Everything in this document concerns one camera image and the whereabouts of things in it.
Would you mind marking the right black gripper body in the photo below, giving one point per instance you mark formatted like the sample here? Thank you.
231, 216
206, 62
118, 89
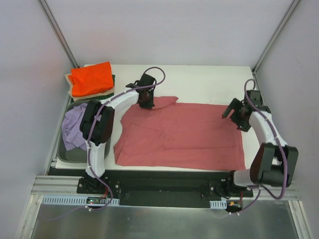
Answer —
236, 109

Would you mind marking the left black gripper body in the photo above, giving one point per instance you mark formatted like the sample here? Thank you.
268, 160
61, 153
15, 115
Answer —
146, 104

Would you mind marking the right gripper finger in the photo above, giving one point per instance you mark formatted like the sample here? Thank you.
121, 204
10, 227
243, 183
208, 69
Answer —
244, 127
234, 105

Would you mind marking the pink t shirt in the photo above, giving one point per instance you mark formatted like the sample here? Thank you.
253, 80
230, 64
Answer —
181, 135

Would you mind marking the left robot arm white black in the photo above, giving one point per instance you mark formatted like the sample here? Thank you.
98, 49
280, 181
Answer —
97, 126

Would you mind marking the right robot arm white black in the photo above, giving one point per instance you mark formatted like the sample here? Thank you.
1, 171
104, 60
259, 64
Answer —
275, 161

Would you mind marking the orange folded t shirt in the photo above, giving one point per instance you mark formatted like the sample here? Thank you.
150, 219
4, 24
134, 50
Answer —
91, 80

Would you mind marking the lilac crumpled t shirt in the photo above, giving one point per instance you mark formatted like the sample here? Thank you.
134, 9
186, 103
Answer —
71, 134

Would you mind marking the grey plastic bin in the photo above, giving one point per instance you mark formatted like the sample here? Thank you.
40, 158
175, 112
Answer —
76, 155

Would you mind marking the right white cable duct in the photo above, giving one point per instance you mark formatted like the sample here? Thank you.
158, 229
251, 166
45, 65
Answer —
219, 205

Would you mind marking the white cable duct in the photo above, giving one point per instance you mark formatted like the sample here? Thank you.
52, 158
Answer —
219, 205
79, 201

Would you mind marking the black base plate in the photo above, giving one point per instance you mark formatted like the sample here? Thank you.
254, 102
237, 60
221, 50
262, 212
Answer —
158, 188

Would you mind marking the right aluminium frame post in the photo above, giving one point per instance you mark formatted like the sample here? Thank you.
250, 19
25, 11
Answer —
275, 35

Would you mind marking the aluminium frame post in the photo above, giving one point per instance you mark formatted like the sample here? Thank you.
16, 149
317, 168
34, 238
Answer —
58, 32
275, 35

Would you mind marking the aluminium rail front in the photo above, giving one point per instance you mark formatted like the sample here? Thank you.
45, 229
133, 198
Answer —
55, 185

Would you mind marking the left white cable duct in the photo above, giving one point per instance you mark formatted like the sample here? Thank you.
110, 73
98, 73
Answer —
79, 201

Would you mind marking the left aluminium frame post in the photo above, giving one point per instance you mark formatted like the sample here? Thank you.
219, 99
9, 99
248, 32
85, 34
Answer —
58, 32

